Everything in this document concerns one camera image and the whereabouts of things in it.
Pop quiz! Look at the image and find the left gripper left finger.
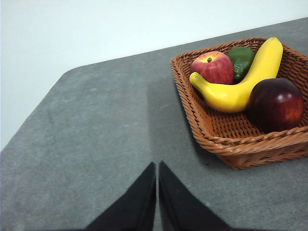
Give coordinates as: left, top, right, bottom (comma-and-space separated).
85, 162, 157, 231

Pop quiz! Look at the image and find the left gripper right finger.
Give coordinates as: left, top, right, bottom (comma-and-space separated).
158, 161, 232, 231

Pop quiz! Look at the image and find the dark red plum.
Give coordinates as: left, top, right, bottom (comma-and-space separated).
249, 77, 305, 133

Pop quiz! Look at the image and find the brown wicker basket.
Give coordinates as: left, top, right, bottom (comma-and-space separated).
170, 36, 308, 170

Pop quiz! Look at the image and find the yellow banana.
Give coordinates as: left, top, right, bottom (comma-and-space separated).
189, 36, 284, 114

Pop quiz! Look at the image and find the red apple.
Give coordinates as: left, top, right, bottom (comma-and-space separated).
191, 51, 234, 85

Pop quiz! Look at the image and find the green avocado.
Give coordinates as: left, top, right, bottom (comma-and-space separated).
227, 46, 256, 83

